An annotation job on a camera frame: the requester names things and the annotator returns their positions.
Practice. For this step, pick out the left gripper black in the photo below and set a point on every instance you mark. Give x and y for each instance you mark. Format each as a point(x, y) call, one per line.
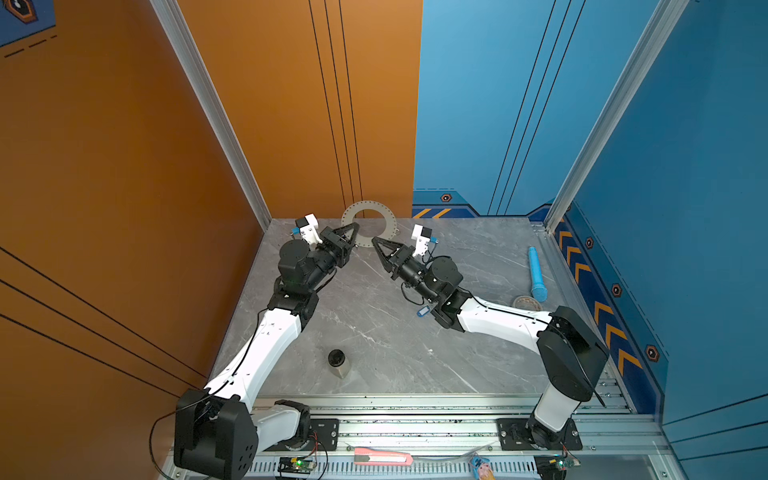
point(339, 249)

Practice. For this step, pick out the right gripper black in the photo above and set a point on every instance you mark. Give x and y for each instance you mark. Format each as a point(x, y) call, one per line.
point(398, 264)

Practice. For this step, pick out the perforated metal ring disc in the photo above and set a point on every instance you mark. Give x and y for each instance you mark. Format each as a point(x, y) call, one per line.
point(390, 228)

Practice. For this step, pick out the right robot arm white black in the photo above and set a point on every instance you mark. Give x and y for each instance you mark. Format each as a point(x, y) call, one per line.
point(572, 354)

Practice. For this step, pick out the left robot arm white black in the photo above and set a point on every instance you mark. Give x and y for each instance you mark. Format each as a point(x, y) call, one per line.
point(216, 432)

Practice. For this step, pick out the small jar black lid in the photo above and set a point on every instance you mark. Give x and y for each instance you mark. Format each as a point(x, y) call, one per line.
point(339, 363)

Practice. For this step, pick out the light blue cylinder tool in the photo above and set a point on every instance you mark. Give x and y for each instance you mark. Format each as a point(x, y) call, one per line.
point(538, 288)

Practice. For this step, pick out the pink white box cutter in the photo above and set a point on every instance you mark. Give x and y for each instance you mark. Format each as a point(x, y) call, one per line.
point(372, 457)

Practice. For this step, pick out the left green circuit board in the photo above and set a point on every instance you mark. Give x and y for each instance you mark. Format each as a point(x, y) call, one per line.
point(296, 468)

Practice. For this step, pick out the green circuit board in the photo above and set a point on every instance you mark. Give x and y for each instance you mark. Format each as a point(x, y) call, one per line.
point(555, 467)
point(296, 468)

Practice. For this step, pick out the colourful small packet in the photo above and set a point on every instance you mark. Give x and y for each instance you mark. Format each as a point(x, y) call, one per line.
point(481, 468)

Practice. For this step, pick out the right green circuit board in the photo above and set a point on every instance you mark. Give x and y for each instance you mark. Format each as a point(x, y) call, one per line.
point(555, 467)

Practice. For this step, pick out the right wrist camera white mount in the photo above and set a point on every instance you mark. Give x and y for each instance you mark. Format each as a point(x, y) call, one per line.
point(423, 238)

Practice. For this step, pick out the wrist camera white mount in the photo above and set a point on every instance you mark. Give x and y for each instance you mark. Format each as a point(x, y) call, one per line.
point(423, 238)
point(307, 228)

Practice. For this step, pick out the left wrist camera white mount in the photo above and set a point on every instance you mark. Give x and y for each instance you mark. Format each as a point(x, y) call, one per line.
point(307, 228)

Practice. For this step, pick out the aluminium front rail frame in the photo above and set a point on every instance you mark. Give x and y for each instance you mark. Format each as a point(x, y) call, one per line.
point(443, 432)

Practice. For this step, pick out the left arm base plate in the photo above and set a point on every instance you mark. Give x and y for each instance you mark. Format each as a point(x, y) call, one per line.
point(325, 430)

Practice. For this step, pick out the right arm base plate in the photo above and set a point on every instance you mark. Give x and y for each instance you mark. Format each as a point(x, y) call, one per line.
point(519, 434)

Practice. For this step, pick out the left aluminium corner post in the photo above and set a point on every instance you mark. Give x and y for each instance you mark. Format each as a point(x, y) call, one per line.
point(177, 31)

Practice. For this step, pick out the aluminium corner post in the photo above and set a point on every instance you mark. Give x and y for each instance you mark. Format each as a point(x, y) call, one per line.
point(652, 40)
point(177, 31)

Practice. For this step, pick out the right aluminium corner post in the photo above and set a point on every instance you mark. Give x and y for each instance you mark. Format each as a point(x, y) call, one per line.
point(652, 40)

